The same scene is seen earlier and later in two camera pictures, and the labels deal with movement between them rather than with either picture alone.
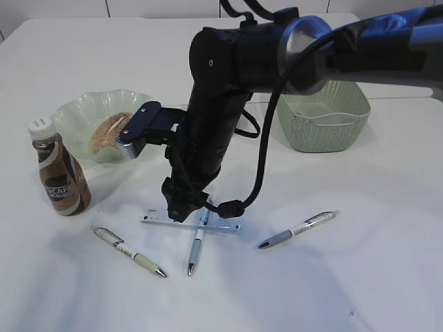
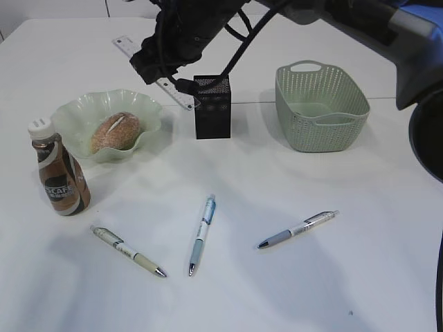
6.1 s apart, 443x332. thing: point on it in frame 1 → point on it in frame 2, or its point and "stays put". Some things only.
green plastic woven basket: x=329 y=119 stays put
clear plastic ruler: x=208 y=216 → x=129 y=45
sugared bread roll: x=106 y=131 stays put
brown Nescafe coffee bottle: x=65 y=182 stays put
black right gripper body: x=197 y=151 → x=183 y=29
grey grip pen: x=318 y=218 stays put
